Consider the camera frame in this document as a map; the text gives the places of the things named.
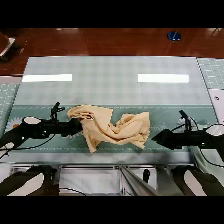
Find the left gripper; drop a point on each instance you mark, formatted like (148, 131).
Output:
(71, 127)

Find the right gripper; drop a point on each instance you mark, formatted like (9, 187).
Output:
(170, 139)

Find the tan shirt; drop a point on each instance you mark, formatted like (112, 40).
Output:
(110, 128)

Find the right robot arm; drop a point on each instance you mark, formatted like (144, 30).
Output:
(208, 138)

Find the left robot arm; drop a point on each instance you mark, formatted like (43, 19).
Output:
(31, 128)

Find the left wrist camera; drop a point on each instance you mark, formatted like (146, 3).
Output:
(55, 110)

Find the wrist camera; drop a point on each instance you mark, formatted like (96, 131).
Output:
(184, 119)
(55, 110)

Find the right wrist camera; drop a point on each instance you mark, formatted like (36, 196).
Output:
(184, 119)

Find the silver frame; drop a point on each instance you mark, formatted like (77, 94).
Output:
(135, 182)

